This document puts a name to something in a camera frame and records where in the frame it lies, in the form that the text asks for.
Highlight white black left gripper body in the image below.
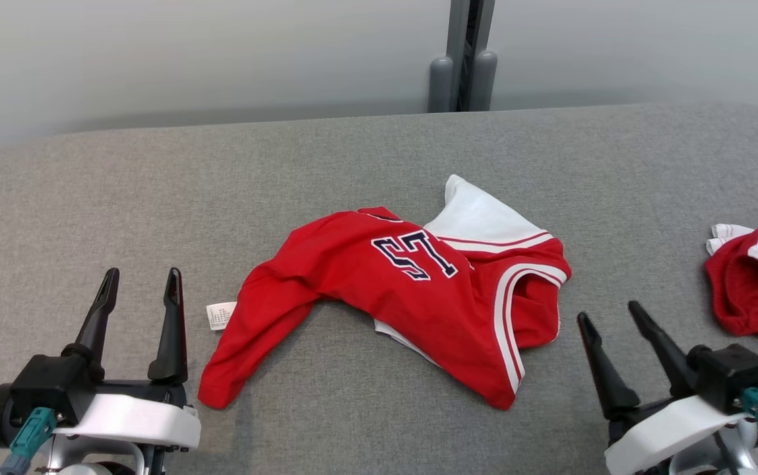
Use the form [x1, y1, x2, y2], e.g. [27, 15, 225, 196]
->
[55, 383, 201, 451]

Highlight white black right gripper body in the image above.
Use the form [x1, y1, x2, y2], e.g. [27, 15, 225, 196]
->
[604, 395, 749, 475]

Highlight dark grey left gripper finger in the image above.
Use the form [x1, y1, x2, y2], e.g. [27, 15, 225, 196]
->
[62, 267, 120, 364]
[148, 267, 189, 385]

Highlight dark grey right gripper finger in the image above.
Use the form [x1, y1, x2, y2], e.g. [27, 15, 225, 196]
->
[628, 301, 699, 398]
[577, 312, 641, 421]

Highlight red white numbered jersey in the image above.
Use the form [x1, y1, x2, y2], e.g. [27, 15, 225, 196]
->
[197, 174, 572, 411]

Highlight grey fabric sofa seat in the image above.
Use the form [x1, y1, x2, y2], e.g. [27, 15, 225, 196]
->
[0, 102, 758, 475]

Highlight teal left camera connector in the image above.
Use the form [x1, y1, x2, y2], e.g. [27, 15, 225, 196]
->
[0, 407, 57, 475]

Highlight grey rounded post foot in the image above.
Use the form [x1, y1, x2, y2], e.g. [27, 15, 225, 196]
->
[470, 50, 499, 111]
[427, 57, 455, 113]

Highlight grey partition post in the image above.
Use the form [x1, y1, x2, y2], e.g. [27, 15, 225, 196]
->
[446, 0, 495, 111]

